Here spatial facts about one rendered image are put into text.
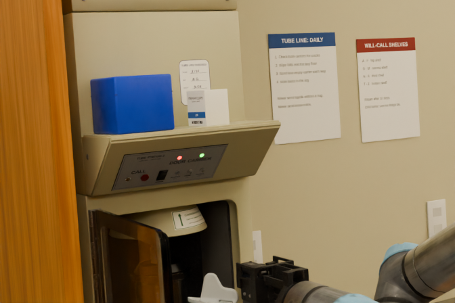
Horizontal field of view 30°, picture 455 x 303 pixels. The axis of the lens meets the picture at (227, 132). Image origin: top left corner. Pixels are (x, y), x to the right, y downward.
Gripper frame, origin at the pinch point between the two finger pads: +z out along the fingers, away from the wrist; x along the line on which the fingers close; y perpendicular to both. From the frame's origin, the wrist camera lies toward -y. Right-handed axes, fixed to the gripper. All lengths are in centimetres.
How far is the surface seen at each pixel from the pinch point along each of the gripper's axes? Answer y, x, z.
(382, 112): 23, -86, 57
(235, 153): 21.9, -7.1, 7.0
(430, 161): 8, -102, 57
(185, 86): 33.9, -2.2, 14.4
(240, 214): 10.1, -11.8, 14.2
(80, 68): 37.9, 17.0, 14.5
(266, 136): 24.6, -12.0, 4.4
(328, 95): 29, -67, 57
